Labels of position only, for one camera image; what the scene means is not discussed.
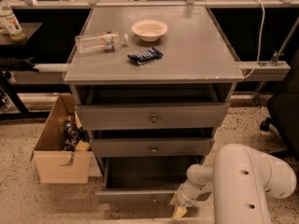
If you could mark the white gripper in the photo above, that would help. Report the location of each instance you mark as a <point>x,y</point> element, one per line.
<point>186,194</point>

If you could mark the grey bottom drawer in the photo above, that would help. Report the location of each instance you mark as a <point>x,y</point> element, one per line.
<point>144,179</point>

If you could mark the grey drawer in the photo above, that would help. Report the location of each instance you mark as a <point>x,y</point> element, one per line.
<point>156,142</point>
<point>144,179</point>
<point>130,107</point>

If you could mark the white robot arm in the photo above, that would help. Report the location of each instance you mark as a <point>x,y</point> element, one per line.
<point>240,180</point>

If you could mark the grey middle drawer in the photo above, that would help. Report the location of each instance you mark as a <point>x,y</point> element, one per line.
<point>156,142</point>

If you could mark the grey top drawer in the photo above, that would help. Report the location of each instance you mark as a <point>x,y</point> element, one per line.
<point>130,107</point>

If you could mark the grey drawer cabinet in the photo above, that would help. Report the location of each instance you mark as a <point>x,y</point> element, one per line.
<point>194,52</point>

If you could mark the yellow sponge in box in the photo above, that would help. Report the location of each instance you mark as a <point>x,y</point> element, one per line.
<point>82,146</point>

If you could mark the cans in cardboard box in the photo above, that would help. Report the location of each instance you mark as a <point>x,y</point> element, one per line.
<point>74,133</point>

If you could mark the cardboard box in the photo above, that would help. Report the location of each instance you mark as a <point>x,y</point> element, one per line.
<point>55,165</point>

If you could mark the black office chair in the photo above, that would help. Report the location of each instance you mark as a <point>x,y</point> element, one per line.
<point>283,109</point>

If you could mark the dark blue snack packet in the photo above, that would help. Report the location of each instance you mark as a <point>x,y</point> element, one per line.
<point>145,56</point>

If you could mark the clear plastic water bottle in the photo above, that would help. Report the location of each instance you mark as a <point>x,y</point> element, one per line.
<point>107,41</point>

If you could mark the dark side table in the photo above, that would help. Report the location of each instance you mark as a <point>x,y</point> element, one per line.
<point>9,64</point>

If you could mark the white spray bottle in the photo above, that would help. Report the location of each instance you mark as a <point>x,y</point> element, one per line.
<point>10,22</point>

